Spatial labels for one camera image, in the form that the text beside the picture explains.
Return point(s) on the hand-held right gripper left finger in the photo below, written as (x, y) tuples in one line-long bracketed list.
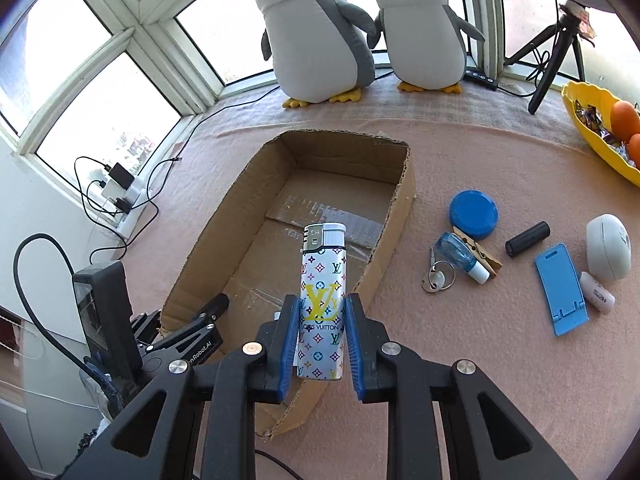
[(289, 345)]

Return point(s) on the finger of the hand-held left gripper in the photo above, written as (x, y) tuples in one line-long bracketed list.
[(205, 312)]

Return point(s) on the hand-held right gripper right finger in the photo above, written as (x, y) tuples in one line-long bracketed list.
[(354, 345)]

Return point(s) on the white patterned lighter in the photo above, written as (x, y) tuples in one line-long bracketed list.
[(320, 275)]

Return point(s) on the translucent blue small bottle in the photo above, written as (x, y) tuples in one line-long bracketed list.
[(452, 252)]

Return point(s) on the cardboard box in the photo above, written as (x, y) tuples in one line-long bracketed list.
[(325, 180)]

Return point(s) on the blue phone stand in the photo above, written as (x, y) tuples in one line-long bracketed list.
[(557, 280)]

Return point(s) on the small white bottle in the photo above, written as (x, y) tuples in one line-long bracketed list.
[(597, 294)]

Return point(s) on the white plug-in device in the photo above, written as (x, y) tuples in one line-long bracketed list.
[(607, 247)]

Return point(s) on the small black plug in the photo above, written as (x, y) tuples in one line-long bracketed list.
[(123, 204)]

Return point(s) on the white power strip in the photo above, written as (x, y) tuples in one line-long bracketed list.
[(137, 195)]

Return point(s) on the white charger block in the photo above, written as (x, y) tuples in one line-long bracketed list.
[(112, 190)]

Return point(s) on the black charger block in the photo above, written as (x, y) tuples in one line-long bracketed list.
[(121, 174)]

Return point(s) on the pink blanket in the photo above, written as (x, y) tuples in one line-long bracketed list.
[(500, 385)]

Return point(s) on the wooden clothespin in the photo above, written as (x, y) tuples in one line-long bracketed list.
[(487, 257)]

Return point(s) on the blue round lid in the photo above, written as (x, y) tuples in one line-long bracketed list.
[(473, 214)]

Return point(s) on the black cylinder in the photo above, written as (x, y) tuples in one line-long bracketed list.
[(527, 239)]

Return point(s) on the black usb hub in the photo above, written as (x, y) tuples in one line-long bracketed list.
[(480, 79)]

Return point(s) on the large penguin plush toy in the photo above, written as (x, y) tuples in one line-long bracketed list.
[(310, 35)]

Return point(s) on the yellow fruit bowl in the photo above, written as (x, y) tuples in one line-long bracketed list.
[(600, 147)]

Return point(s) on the small penguin plush toy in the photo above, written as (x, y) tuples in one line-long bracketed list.
[(420, 35)]

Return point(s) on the pile of wrapped candies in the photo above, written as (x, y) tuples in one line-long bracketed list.
[(590, 115)]

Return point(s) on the orange fruit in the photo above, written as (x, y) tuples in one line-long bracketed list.
[(635, 150), (625, 120)]

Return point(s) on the black tripod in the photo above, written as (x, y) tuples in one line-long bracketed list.
[(567, 40)]

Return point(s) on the white window frame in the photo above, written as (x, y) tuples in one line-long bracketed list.
[(150, 50)]

